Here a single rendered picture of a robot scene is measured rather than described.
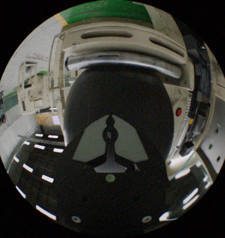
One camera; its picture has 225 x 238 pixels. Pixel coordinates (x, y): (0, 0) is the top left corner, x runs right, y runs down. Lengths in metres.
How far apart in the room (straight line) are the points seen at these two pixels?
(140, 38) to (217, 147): 0.59
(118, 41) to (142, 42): 0.06
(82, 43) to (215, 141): 0.69
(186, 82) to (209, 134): 0.39
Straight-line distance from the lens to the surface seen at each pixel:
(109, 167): 0.17
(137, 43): 0.21
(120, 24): 0.24
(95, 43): 0.21
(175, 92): 0.39
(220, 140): 0.57
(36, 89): 4.70
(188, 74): 0.29
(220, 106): 0.56
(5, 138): 11.44
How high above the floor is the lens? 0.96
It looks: 25 degrees up
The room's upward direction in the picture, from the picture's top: 179 degrees counter-clockwise
